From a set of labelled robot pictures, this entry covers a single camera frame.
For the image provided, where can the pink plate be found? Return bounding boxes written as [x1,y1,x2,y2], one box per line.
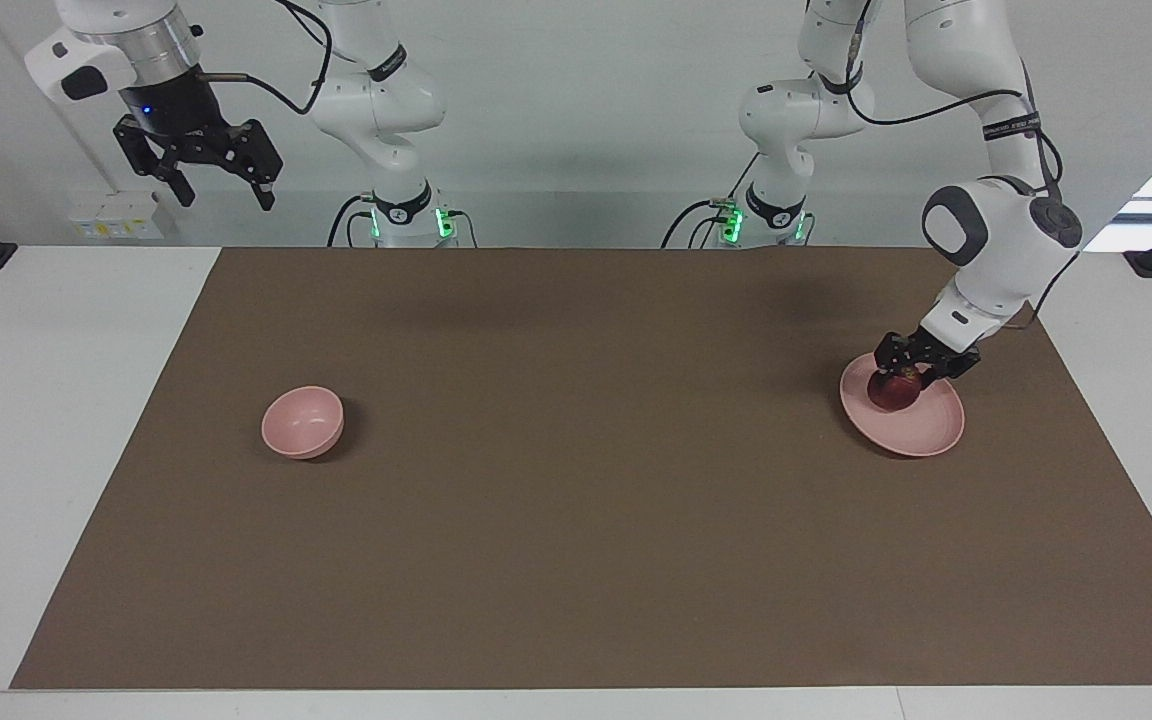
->
[839,352,966,458]

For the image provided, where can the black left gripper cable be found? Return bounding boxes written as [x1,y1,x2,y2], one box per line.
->
[841,0,1065,331]

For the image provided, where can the dark red apple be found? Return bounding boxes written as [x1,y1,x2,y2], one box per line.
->
[867,366,923,413]

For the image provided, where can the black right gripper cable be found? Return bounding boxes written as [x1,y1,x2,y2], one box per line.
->
[199,0,334,113]

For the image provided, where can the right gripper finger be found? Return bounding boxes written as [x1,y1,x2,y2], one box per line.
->
[224,119,285,212]
[114,117,198,209]

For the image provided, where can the brown table mat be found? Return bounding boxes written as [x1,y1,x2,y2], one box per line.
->
[9,247,1152,691]

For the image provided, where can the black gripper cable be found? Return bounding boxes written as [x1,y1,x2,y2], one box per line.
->
[841,0,1065,331]
[199,0,334,113]

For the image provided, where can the pink bowl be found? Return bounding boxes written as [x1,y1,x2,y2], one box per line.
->
[261,386,346,460]

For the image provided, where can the white wall socket box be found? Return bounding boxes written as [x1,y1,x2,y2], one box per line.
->
[69,190,177,241]

